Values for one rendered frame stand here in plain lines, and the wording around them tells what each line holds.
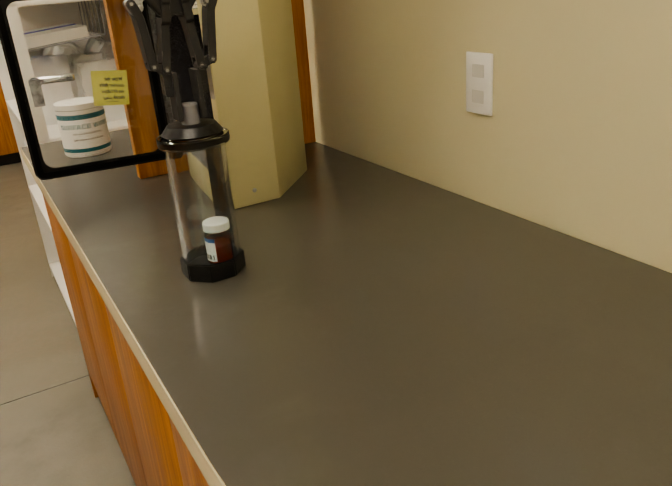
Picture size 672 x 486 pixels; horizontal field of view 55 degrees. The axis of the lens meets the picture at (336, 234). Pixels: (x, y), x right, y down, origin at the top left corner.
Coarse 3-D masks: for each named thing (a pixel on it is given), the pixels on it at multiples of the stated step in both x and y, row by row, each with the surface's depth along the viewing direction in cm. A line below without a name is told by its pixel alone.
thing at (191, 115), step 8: (184, 104) 95; (192, 104) 95; (184, 112) 95; (192, 112) 96; (184, 120) 96; (192, 120) 96; (200, 120) 99; (208, 120) 98; (168, 128) 95; (176, 128) 95; (184, 128) 94; (192, 128) 94; (200, 128) 94; (208, 128) 95; (216, 128) 96; (168, 136) 95; (176, 136) 94; (184, 136) 94; (192, 136) 94; (200, 136) 94; (208, 136) 95
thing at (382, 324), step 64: (64, 192) 153; (128, 192) 150; (320, 192) 139; (384, 192) 136; (448, 192) 133; (128, 256) 114; (256, 256) 110; (320, 256) 108; (384, 256) 106; (448, 256) 105; (512, 256) 103; (576, 256) 101; (128, 320) 93; (192, 320) 91; (256, 320) 90; (320, 320) 89; (384, 320) 87; (448, 320) 86; (512, 320) 85; (576, 320) 84; (640, 320) 83; (192, 384) 77; (256, 384) 76; (320, 384) 75; (384, 384) 74; (448, 384) 73; (512, 384) 72; (576, 384) 71; (640, 384) 71; (192, 448) 70; (256, 448) 66; (320, 448) 65; (384, 448) 64; (448, 448) 64; (512, 448) 63; (576, 448) 62; (640, 448) 62
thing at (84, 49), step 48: (48, 0) 135; (96, 0) 138; (48, 48) 137; (96, 48) 141; (48, 96) 140; (96, 96) 144; (144, 96) 148; (48, 144) 143; (96, 144) 147; (144, 144) 152
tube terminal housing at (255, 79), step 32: (224, 0) 120; (256, 0) 123; (288, 0) 139; (224, 32) 121; (256, 32) 125; (288, 32) 140; (224, 64) 123; (256, 64) 126; (288, 64) 140; (224, 96) 125; (256, 96) 128; (288, 96) 141; (256, 128) 130; (288, 128) 142; (256, 160) 132; (288, 160) 142; (256, 192) 135
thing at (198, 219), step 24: (168, 144) 94; (168, 168) 97; (192, 168) 95; (216, 168) 97; (192, 192) 97; (216, 192) 98; (192, 216) 98; (216, 216) 99; (192, 240) 100; (216, 240) 100
